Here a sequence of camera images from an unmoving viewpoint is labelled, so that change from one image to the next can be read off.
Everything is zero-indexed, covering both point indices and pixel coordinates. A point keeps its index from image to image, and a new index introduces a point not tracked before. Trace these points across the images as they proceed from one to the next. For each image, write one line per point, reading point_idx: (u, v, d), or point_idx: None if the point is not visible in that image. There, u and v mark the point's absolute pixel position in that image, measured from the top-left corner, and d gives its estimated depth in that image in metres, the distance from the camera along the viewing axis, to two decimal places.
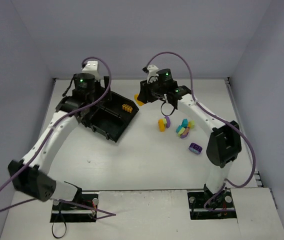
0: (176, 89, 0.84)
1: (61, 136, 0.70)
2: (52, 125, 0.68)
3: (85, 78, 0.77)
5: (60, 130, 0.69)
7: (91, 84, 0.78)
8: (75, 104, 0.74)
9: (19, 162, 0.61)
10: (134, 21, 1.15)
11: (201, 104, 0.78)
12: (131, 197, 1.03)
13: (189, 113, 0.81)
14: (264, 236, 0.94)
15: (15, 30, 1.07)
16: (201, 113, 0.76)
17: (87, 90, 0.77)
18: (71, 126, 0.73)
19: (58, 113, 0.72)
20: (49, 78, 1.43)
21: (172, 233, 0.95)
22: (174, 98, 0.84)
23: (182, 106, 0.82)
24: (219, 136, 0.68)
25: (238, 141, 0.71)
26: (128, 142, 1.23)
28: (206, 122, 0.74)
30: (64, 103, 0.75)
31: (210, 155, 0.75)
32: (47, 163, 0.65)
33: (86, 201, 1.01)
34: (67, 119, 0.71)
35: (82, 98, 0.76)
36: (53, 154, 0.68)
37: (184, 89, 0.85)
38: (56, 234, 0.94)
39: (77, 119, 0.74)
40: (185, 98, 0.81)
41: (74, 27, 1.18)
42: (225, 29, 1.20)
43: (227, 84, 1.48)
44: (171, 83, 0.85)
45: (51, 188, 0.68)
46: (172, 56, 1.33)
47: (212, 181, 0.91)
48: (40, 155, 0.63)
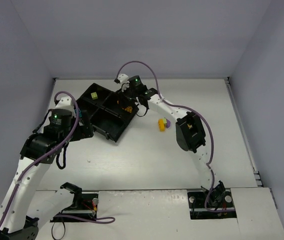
0: (145, 92, 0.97)
1: (31, 188, 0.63)
2: (16, 180, 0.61)
3: (59, 114, 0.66)
5: (27, 183, 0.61)
7: (66, 121, 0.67)
8: (44, 144, 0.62)
9: None
10: (134, 20, 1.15)
11: (166, 101, 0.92)
12: (131, 197, 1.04)
13: (158, 111, 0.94)
14: (264, 235, 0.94)
15: (15, 30, 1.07)
16: (167, 108, 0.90)
17: (62, 127, 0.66)
18: (42, 171, 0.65)
19: (24, 159, 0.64)
20: (48, 78, 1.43)
21: (172, 233, 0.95)
22: (145, 100, 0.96)
23: (152, 105, 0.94)
24: (183, 124, 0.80)
25: (201, 127, 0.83)
26: (128, 142, 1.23)
28: (172, 115, 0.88)
30: (31, 144, 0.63)
31: (180, 143, 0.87)
32: (18, 222, 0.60)
33: (86, 201, 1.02)
34: (34, 169, 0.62)
35: (54, 136, 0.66)
36: (26, 208, 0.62)
37: (152, 90, 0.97)
38: (55, 236, 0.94)
39: (47, 162, 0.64)
40: (154, 98, 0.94)
41: (73, 27, 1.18)
42: (225, 28, 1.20)
43: (227, 84, 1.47)
44: (141, 87, 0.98)
45: (32, 233, 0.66)
46: (172, 56, 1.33)
47: (202, 176, 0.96)
48: (8, 217, 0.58)
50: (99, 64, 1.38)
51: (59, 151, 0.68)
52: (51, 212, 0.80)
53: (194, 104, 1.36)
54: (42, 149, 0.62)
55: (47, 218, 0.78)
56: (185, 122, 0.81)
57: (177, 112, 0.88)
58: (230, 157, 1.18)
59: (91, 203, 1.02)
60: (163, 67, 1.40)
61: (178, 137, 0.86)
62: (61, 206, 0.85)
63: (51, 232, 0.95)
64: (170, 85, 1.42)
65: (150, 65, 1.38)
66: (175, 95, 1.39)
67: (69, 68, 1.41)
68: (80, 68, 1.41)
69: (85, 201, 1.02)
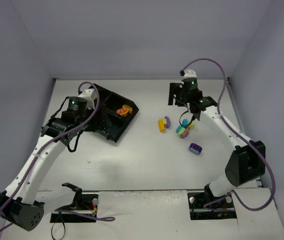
0: (201, 100, 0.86)
1: (47, 163, 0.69)
2: (36, 153, 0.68)
3: (76, 101, 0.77)
5: (45, 157, 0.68)
7: (82, 107, 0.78)
8: (63, 126, 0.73)
9: (1, 194, 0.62)
10: (134, 21, 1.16)
11: (225, 118, 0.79)
12: (131, 197, 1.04)
13: (211, 125, 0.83)
14: (264, 236, 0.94)
15: (15, 30, 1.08)
16: (224, 128, 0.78)
17: (78, 113, 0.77)
18: (58, 150, 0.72)
19: (44, 137, 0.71)
20: (48, 78, 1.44)
21: (172, 233, 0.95)
22: (197, 108, 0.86)
23: (205, 118, 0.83)
24: (242, 156, 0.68)
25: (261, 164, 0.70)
26: (128, 142, 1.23)
28: (229, 138, 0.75)
30: (51, 125, 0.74)
31: (230, 174, 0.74)
32: (31, 194, 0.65)
33: (86, 201, 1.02)
34: (52, 145, 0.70)
35: (71, 120, 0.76)
36: (39, 182, 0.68)
37: (209, 101, 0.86)
38: (55, 236, 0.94)
39: (64, 142, 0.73)
40: (209, 110, 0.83)
41: (73, 28, 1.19)
42: (224, 29, 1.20)
43: (227, 84, 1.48)
44: (196, 93, 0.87)
45: (38, 214, 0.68)
46: (171, 57, 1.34)
47: (216, 185, 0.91)
48: (24, 186, 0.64)
50: (99, 64, 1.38)
51: (75, 134, 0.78)
52: (54, 202, 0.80)
53: None
54: (61, 130, 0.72)
55: (49, 207, 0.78)
56: (245, 155, 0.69)
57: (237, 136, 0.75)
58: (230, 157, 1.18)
59: (91, 204, 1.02)
60: (163, 67, 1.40)
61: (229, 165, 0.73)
62: (62, 201, 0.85)
63: (51, 232, 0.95)
64: None
65: (150, 65, 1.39)
66: None
67: (69, 68, 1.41)
68: (80, 68, 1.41)
69: (85, 201, 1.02)
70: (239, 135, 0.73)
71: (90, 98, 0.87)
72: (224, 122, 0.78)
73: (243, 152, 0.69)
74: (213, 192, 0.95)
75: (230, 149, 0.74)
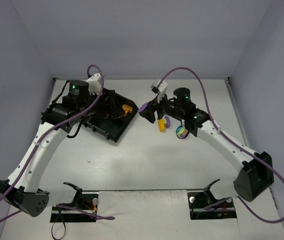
0: (195, 115, 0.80)
1: (48, 152, 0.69)
2: (37, 141, 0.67)
3: (77, 85, 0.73)
5: (45, 145, 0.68)
7: (83, 92, 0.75)
8: (64, 113, 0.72)
9: (4, 183, 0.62)
10: (134, 21, 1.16)
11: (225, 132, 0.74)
12: (131, 197, 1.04)
13: (213, 143, 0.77)
14: (263, 235, 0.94)
15: (15, 29, 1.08)
16: (226, 143, 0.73)
17: (79, 98, 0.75)
18: (60, 138, 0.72)
19: (45, 124, 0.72)
20: (48, 78, 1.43)
21: (172, 233, 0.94)
22: (192, 125, 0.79)
23: (203, 135, 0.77)
24: (251, 173, 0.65)
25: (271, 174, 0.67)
26: (128, 142, 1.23)
28: (233, 154, 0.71)
30: (51, 111, 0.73)
31: (240, 189, 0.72)
32: (33, 183, 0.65)
33: (86, 201, 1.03)
34: (53, 133, 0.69)
35: (73, 106, 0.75)
36: (41, 170, 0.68)
37: (203, 114, 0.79)
38: (56, 236, 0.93)
39: (65, 130, 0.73)
40: (206, 125, 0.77)
41: (74, 28, 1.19)
42: (224, 29, 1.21)
43: (227, 84, 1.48)
44: (189, 107, 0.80)
45: (43, 201, 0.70)
46: (171, 57, 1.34)
47: (217, 187, 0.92)
48: (25, 175, 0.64)
50: (99, 64, 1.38)
51: (76, 121, 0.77)
52: (57, 197, 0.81)
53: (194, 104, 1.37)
54: (62, 117, 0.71)
55: (52, 201, 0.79)
56: (254, 171, 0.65)
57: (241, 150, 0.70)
58: None
59: (91, 203, 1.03)
60: (163, 67, 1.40)
61: (237, 181, 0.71)
62: (62, 198, 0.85)
63: (51, 232, 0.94)
64: (171, 85, 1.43)
65: (150, 65, 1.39)
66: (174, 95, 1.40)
67: (69, 67, 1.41)
68: (80, 68, 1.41)
69: (85, 201, 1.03)
70: (243, 149, 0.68)
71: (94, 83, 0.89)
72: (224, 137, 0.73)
73: (252, 168, 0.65)
74: (214, 196, 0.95)
75: (236, 164, 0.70)
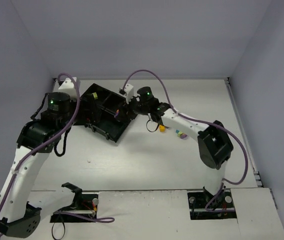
0: (158, 107, 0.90)
1: (30, 177, 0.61)
2: (14, 169, 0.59)
3: (56, 100, 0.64)
5: (25, 172, 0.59)
7: (64, 107, 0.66)
8: (42, 132, 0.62)
9: None
10: (134, 21, 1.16)
11: (183, 114, 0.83)
12: (131, 197, 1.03)
13: (175, 126, 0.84)
14: (264, 236, 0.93)
15: (15, 29, 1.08)
16: (185, 122, 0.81)
17: (59, 113, 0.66)
18: (41, 160, 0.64)
19: (21, 148, 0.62)
20: (48, 78, 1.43)
21: (172, 234, 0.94)
22: (157, 116, 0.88)
23: (167, 121, 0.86)
24: (207, 138, 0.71)
25: (227, 139, 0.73)
26: (128, 142, 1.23)
28: (192, 129, 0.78)
30: (27, 133, 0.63)
31: (206, 160, 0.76)
32: (18, 212, 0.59)
33: (86, 201, 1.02)
34: (32, 157, 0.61)
35: (52, 123, 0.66)
36: (26, 196, 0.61)
37: (164, 105, 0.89)
38: (55, 235, 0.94)
39: (45, 150, 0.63)
40: (167, 112, 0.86)
41: (74, 28, 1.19)
42: (224, 29, 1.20)
43: (227, 84, 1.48)
44: (153, 101, 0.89)
45: (34, 221, 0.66)
46: (171, 57, 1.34)
47: (209, 183, 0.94)
48: (7, 206, 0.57)
50: (99, 64, 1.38)
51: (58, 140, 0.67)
52: (52, 206, 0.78)
53: (194, 104, 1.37)
54: (40, 138, 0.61)
55: (46, 212, 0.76)
56: (209, 136, 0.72)
57: (197, 124, 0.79)
58: (230, 157, 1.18)
59: (91, 204, 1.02)
60: (163, 67, 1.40)
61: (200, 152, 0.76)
62: (60, 203, 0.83)
63: (51, 232, 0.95)
64: (171, 86, 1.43)
65: (150, 65, 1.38)
66: (174, 95, 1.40)
67: (69, 67, 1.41)
68: (80, 68, 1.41)
69: (85, 201, 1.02)
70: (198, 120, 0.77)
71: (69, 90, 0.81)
72: (182, 117, 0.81)
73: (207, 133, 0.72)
74: (210, 191, 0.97)
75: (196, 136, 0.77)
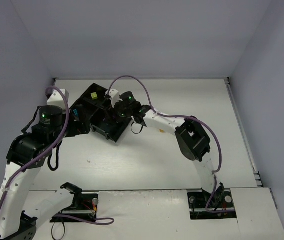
0: (140, 109, 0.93)
1: (21, 194, 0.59)
2: (4, 187, 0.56)
3: (48, 113, 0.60)
5: (15, 190, 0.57)
7: (56, 121, 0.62)
8: (33, 147, 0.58)
9: None
10: (134, 21, 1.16)
11: (161, 113, 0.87)
12: (131, 197, 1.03)
13: (156, 126, 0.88)
14: (264, 236, 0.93)
15: (14, 30, 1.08)
16: (164, 120, 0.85)
17: (52, 127, 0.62)
18: (32, 175, 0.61)
19: (11, 165, 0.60)
20: (48, 78, 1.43)
21: (172, 234, 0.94)
22: (140, 118, 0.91)
23: (149, 122, 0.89)
24: (184, 133, 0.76)
25: (203, 132, 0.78)
26: (128, 142, 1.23)
28: (170, 126, 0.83)
30: (16, 148, 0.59)
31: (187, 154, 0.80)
32: (11, 227, 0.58)
33: (86, 201, 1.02)
34: (22, 174, 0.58)
35: (43, 137, 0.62)
36: (19, 212, 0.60)
37: (146, 107, 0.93)
38: (55, 236, 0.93)
39: (36, 166, 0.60)
40: (148, 113, 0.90)
41: (73, 27, 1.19)
42: (224, 29, 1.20)
43: (227, 84, 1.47)
44: (135, 105, 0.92)
45: (30, 233, 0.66)
46: (171, 57, 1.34)
47: (204, 182, 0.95)
48: (0, 223, 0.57)
50: (99, 64, 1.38)
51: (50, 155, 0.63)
52: (51, 211, 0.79)
53: (194, 104, 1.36)
54: (30, 153, 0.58)
55: (45, 219, 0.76)
56: (185, 130, 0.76)
57: (174, 121, 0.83)
58: (230, 157, 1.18)
59: (91, 203, 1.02)
60: (163, 67, 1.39)
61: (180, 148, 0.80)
62: (59, 206, 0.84)
63: (51, 232, 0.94)
64: (171, 86, 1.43)
65: (149, 65, 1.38)
66: (174, 95, 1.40)
67: (69, 67, 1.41)
68: (80, 68, 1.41)
69: (85, 201, 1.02)
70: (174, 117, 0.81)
71: (56, 103, 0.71)
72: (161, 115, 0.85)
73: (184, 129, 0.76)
74: (207, 190, 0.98)
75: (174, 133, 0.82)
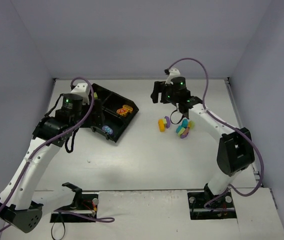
0: (188, 100, 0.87)
1: (41, 167, 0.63)
2: (28, 158, 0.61)
3: (71, 98, 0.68)
5: (37, 162, 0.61)
7: (77, 106, 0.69)
8: (56, 126, 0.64)
9: None
10: (134, 21, 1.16)
11: (211, 112, 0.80)
12: (131, 197, 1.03)
13: (200, 122, 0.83)
14: (264, 236, 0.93)
15: (14, 29, 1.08)
16: (211, 120, 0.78)
17: (73, 112, 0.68)
18: (52, 154, 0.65)
19: (36, 139, 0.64)
20: (48, 78, 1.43)
21: (172, 233, 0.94)
22: (185, 108, 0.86)
23: (193, 114, 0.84)
24: (229, 142, 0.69)
25: (250, 150, 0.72)
26: (128, 142, 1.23)
28: (217, 129, 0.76)
30: (43, 125, 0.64)
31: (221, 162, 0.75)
32: (25, 200, 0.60)
33: (86, 201, 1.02)
34: (45, 148, 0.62)
35: (65, 120, 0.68)
36: (34, 188, 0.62)
37: (195, 99, 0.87)
38: (55, 236, 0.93)
39: (58, 144, 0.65)
40: (196, 107, 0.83)
41: (74, 27, 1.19)
42: (224, 29, 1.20)
43: (227, 84, 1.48)
44: (184, 93, 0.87)
45: (36, 217, 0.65)
46: (171, 57, 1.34)
47: (214, 183, 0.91)
48: (16, 193, 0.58)
50: (99, 64, 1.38)
51: (69, 135, 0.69)
52: (54, 203, 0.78)
53: None
54: (54, 131, 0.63)
55: (48, 208, 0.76)
56: (232, 140, 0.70)
57: (223, 126, 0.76)
58: None
59: (91, 203, 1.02)
60: (163, 67, 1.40)
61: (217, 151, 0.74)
62: (61, 201, 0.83)
63: (51, 232, 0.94)
64: None
65: (149, 65, 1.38)
66: None
67: (69, 67, 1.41)
68: (80, 68, 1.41)
69: (85, 201, 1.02)
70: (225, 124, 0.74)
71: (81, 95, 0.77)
72: (211, 115, 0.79)
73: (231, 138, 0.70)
74: (212, 190, 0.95)
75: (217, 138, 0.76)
